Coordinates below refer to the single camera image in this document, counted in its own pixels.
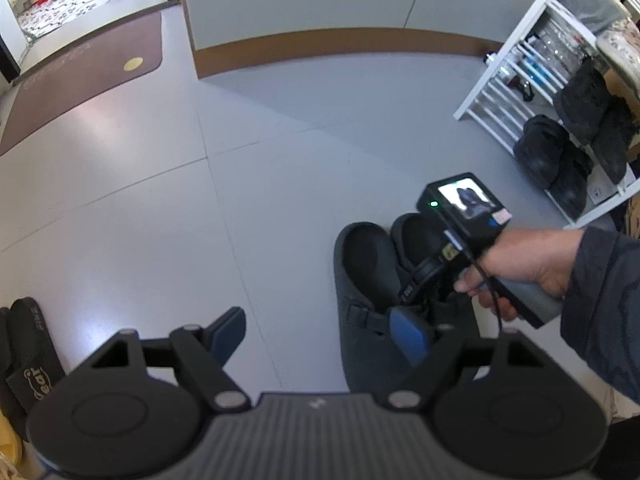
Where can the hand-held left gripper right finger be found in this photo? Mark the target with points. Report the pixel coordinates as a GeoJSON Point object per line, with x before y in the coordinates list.
{"type": "Point", "coordinates": [407, 335]}

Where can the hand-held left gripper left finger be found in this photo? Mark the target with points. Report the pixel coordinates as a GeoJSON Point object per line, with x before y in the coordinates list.
{"type": "Point", "coordinates": [230, 332]}

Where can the black suede sneaker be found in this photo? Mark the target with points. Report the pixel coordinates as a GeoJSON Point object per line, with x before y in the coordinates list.
{"type": "Point", "coordinates": [582, 105]}
{"type": "Point", "coordinates": [615, 145]}

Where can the white shoe rack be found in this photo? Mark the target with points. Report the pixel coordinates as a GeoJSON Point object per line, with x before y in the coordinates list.
{"type": "Point", "coordinates": [505, 51]}

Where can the white printed sneaker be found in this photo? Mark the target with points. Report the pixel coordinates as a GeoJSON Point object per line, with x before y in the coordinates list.
{"type": "Point", "coordinates": [622, 45]}

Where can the person's right forearm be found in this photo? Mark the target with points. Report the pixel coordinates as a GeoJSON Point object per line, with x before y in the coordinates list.
{"type": "Point", "coordinates": [605, 310]}

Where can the person's right hand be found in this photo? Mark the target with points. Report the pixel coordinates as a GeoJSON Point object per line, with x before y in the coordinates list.
{"type": "Point", "coordinates": [530, 265]}

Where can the black slide sandal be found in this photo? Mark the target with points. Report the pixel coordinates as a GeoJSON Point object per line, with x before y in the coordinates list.
{"type": "Point", "coordinates": [7, 360]}
{"type": "Point", "coordinates": [35, 340]}

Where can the brown doormat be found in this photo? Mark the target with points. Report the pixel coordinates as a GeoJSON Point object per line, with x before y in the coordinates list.
{"type": "Point", "coordinates": [75, 90]}

